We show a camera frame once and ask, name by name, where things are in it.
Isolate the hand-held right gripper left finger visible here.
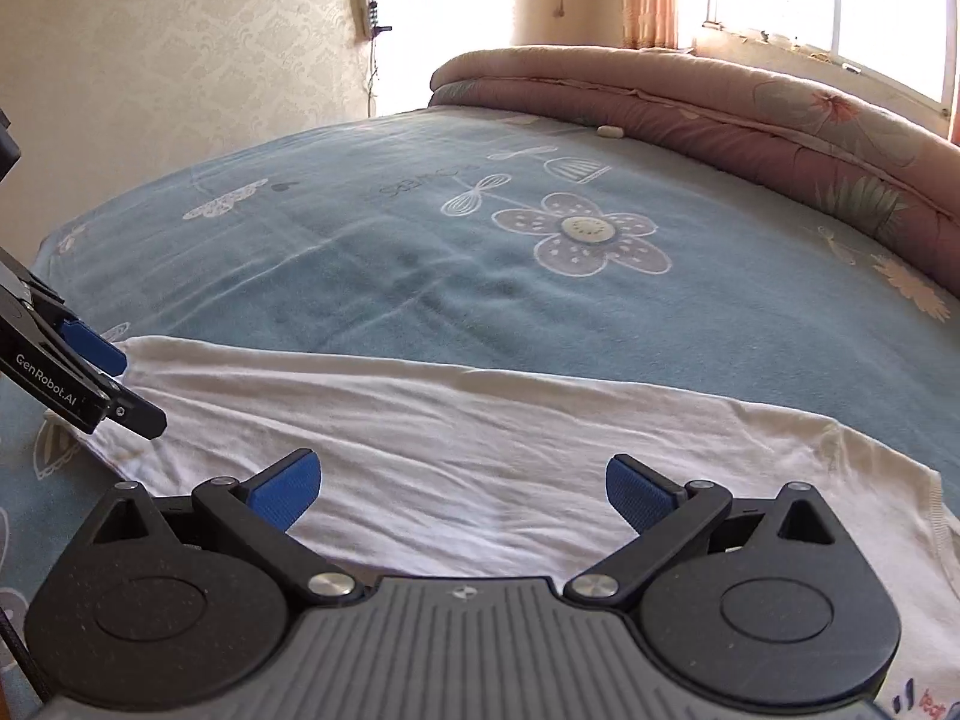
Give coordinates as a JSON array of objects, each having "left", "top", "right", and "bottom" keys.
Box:
[{"left": 90, "top": 448, "right": 366, "bottom": 611}]

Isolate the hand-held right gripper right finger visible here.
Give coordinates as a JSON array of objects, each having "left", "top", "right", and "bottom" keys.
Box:
[{"left": 562, "top": 454, "right": 837, "bottom": 611}]

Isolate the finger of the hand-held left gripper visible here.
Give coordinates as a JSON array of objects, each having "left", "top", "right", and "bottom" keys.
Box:
[
  {"left": 99, "top": 381, "right": 167, "bottom": 438},
  {"left": 58, "top": 319, "right": 128, "bottom": 377}
]

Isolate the white printed long-sleeve shirt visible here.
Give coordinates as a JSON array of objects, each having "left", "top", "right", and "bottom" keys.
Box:
[{"left": 45, "top": 335, "right": 960, "bottom": 720}]

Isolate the blue floral bed sheet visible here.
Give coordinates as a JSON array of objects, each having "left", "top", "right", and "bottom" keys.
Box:
[{"left": 0, "top": 109, "right": 960, "bottom": 720}]

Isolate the pink floral folded quilt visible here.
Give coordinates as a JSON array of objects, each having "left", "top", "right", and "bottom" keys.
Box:
[{"left": 427, "top": 46, "right": 960, "bottom": 293}]

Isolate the window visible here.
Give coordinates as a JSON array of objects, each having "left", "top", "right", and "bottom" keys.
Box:
[{"left": 694, "top": 0, "right": 960, "bottom": 110}]

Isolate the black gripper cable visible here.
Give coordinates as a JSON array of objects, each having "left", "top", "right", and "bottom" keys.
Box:
[{"left": 0, "top": 598, "right": 55, "bottom": 707}]

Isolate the wall power strip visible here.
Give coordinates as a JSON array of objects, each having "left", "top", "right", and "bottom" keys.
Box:
[{"left": 352, "top": 0, "right": 393, "bottom": 39}]

